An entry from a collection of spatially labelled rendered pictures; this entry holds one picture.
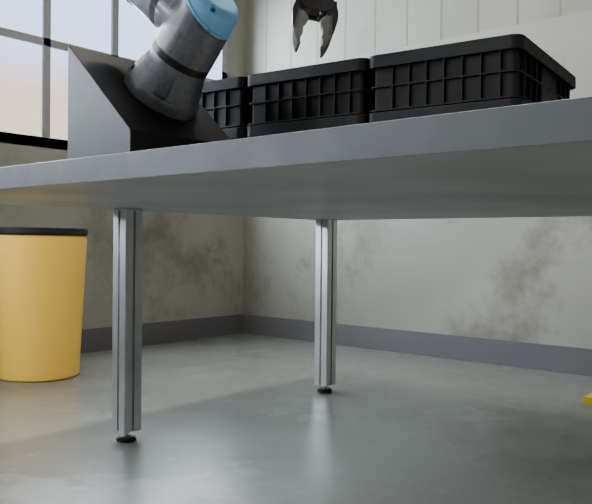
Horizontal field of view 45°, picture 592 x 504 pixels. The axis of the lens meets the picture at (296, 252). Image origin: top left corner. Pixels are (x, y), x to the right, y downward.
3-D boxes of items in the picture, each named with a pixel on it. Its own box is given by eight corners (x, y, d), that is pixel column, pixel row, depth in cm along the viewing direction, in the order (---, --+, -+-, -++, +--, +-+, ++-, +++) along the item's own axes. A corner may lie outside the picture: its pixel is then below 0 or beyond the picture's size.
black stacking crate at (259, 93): (364, 118, 139) (365, 59, 139) (244, 130, 156) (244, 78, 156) (444, 143, 172) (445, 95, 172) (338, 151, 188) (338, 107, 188)
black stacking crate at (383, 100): (519, 103, 122) (520, 36, 122) (366, 118, 139) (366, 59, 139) (575, 134, 155) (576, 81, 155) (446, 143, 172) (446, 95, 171)
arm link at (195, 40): (183, 70, 129) (219, 5, 123) (137, 27, 133) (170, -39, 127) (222, 75, 139) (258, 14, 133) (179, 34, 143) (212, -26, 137)
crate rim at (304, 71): (365, 68, 139) (365, 56, 139) (243, 86, 156) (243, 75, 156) (446, 103, 172) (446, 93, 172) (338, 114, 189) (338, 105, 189)
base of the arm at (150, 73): (154, 118, 131) (179, 73, 127) (109, 68, 137) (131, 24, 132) (208, 122, 144) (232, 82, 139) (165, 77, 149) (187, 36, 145)
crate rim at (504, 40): (521, 46, 122) (521, 32, 122) (365, 68, 139) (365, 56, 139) (577, 89, 155) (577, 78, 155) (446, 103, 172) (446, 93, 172)
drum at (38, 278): (60, 364, 330) (61, 229, 329) (104, 375, 303) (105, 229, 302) (-27, 374, 303) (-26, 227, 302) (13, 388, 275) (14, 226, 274)
